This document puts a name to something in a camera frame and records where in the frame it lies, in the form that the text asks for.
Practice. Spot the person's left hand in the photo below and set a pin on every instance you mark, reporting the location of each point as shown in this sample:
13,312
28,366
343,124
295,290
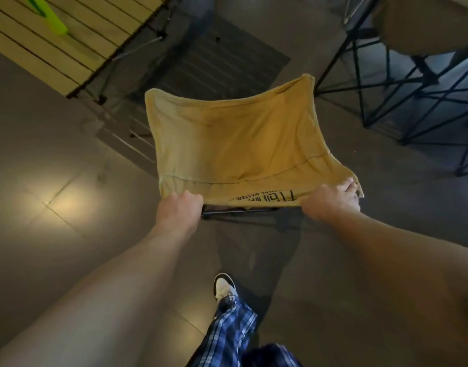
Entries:
178,212

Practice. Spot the person's right hand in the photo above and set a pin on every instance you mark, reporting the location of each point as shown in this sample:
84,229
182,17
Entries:
333,200

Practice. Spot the yellow fabric folding chair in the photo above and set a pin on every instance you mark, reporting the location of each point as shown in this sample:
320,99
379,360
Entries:
238,141
421,22

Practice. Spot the person's left forearm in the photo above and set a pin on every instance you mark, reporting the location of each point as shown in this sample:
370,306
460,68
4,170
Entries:
96,309

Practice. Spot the person's right forearm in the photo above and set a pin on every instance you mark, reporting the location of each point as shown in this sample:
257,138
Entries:
409,271

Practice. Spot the person's left shoe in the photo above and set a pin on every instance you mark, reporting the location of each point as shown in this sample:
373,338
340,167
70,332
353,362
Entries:
223,288

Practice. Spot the slatted folding table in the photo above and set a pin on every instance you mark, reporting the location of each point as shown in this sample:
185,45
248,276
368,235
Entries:
96,19

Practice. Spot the blue plaid trousers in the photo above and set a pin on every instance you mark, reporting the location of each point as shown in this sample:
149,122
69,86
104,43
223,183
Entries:
226,332

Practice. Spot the neon green flat object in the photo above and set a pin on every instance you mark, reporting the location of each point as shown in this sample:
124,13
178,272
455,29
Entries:
47,13

